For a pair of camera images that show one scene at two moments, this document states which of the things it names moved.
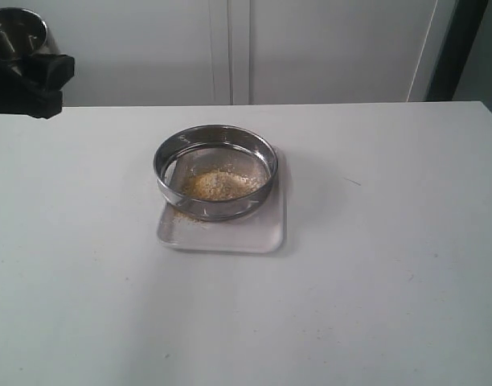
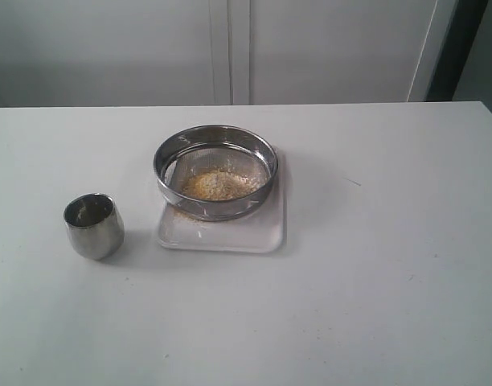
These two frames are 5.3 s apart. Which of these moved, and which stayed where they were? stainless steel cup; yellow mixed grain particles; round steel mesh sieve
Moved: stainless steel cup
Stayed: round steel mesh sieve; yellow mixed grain particles
